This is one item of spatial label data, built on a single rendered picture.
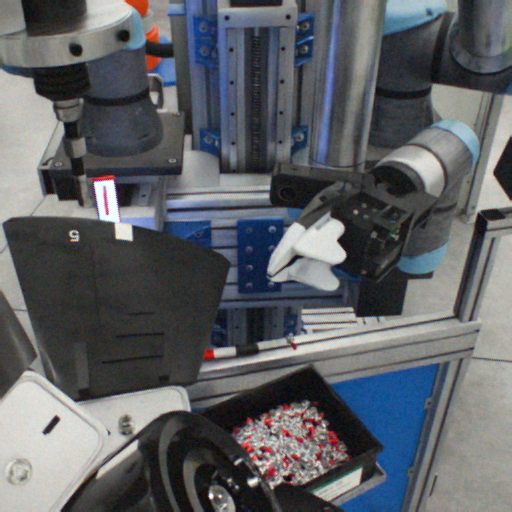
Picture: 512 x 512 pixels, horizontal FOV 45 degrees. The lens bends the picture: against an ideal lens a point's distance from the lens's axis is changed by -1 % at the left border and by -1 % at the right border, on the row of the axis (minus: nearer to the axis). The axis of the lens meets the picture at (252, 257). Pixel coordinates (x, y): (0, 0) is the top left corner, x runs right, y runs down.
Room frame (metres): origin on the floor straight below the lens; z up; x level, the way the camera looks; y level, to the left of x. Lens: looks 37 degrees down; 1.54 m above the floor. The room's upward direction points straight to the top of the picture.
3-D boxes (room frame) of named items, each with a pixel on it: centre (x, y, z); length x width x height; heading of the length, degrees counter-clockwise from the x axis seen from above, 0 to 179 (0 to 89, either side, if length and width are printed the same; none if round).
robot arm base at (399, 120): (1.06, -0.26, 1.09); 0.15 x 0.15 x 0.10
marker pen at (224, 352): (0.66, 0.06, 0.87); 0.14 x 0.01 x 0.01; 100
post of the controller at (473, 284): (0.75, -0.34, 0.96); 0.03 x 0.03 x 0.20; 13
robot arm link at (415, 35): (1.06, -0.26, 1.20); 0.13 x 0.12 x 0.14; 64
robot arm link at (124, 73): (1.03, 0.24, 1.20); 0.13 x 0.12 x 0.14; 75
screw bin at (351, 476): (0.50, -0.03, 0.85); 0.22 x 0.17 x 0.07; 119
